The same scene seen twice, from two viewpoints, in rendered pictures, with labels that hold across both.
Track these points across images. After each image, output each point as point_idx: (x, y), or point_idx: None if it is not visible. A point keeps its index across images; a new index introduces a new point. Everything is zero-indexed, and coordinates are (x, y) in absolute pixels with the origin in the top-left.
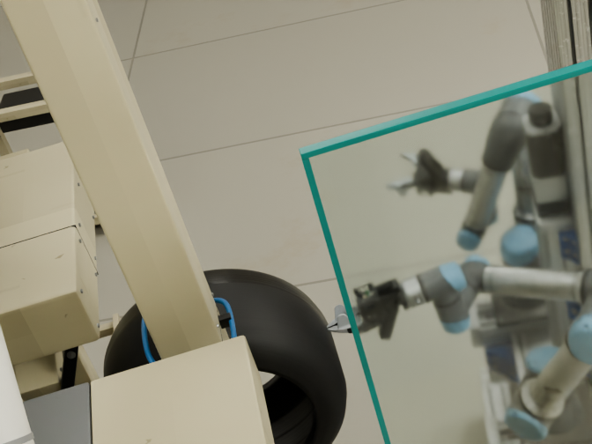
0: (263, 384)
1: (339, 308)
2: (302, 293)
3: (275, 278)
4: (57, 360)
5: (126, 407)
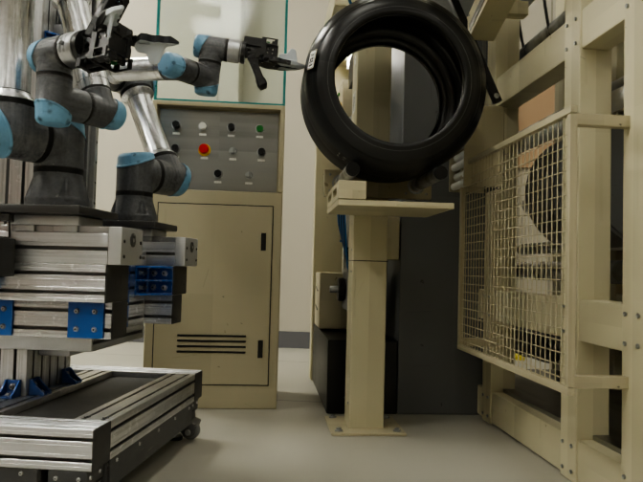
0: (373, 137)
1: (292, 52)
2: (317, 34)
3: (334, 14)
4: (471, 10)
5: None
